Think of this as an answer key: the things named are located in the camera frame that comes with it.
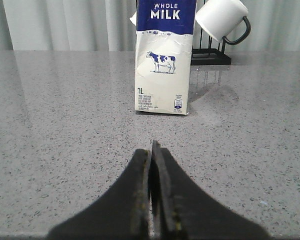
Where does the white mug black handle right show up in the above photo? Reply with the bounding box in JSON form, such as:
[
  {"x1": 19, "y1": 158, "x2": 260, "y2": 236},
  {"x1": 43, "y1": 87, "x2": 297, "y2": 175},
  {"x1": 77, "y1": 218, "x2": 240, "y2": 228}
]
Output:
[{"x1": 195, "y1": 0, "x2": 251, "y2": 45}]

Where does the white mug black handle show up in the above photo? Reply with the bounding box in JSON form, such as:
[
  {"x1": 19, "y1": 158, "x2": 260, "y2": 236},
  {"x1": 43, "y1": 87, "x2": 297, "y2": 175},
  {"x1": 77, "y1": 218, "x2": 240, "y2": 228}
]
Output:
[
  {"x1": 195, "y1": 0, "x2": 251, "y2": 45},
  {"x1": 130, "y1": 12, "x2": 137, "y2": 26}
]

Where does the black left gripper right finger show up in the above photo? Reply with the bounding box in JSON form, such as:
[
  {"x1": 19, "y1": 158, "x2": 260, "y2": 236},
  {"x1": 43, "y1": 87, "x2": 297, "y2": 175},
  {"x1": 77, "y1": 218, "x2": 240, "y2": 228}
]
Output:
[{"x1": 151, "y1": 140, "x2": 271, "y2": 240}]

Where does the white mug black handle left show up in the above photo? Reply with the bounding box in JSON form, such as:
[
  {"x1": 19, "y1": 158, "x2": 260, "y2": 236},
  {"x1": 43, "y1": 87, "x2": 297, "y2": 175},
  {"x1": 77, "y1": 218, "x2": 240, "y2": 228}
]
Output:
[{"x1": 130, "y1": 12, "x2": 137, "y2": 26}]

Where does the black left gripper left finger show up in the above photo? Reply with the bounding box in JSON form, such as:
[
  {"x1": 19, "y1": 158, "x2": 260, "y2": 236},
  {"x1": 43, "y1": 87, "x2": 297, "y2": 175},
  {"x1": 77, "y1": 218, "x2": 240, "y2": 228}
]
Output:
[{"x1": 46, "y1": 149, "x2": 150, "y2": 240}]

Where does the white blue milk carton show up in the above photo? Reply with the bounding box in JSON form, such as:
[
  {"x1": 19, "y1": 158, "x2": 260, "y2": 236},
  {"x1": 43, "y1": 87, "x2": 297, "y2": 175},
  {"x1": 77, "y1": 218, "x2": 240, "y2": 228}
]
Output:
[{"x1": 134, "y1": 0, "x2": 197, "y2": 115}]

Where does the black wire mug rack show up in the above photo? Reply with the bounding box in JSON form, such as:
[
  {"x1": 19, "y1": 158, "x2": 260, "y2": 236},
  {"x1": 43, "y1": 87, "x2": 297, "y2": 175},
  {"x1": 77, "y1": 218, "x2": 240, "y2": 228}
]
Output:
[{"x1": 191, "y1": 0, "x2": 232, "y2": 66}]

